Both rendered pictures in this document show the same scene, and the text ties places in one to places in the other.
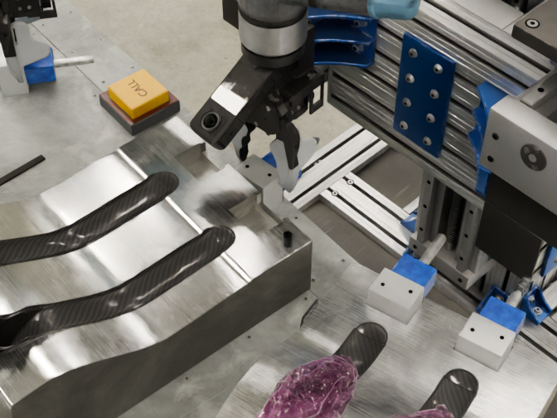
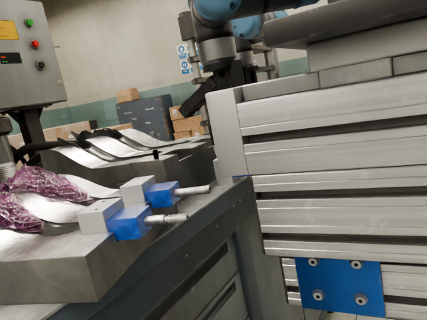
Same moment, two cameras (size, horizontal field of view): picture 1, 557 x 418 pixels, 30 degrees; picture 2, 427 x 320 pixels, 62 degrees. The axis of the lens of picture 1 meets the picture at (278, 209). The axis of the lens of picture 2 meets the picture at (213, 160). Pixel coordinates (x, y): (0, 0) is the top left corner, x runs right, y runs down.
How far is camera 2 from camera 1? 1.22 m
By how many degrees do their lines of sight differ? 70
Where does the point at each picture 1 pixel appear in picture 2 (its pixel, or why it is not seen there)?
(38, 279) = (110, 143)
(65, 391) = (56, 162)
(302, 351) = (91, 188)
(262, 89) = (203, 87)
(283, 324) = not seen: hidden behind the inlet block
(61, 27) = not seen: hidden behind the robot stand
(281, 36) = (200, 49)
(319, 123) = not seen: outside the picture
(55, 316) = (91, 148)
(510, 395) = (56, 244)
